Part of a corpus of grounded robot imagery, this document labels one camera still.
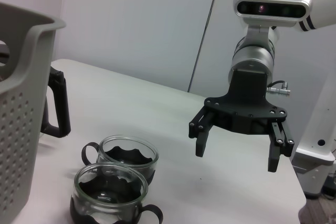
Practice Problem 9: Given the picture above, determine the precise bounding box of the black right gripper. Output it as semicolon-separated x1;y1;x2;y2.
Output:
188;69;295;174

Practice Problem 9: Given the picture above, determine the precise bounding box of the glass teacup with black holder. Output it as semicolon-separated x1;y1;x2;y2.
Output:
81;134;160;185
69;163;165;224

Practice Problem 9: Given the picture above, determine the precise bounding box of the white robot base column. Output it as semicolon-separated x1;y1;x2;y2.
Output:
291;66;336;200

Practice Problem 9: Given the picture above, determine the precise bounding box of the grey perforated plastic storage bin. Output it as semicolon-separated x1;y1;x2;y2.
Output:
0;2;66;224

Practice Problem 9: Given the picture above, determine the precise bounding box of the right gripper cable with plugs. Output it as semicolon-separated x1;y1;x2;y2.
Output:
266;81;291;95

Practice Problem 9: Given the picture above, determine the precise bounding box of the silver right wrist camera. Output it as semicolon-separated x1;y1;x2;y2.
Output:
233;0;312;28

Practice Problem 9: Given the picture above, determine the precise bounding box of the glass carafe with black handle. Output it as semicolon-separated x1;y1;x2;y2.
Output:
38;66;71;140

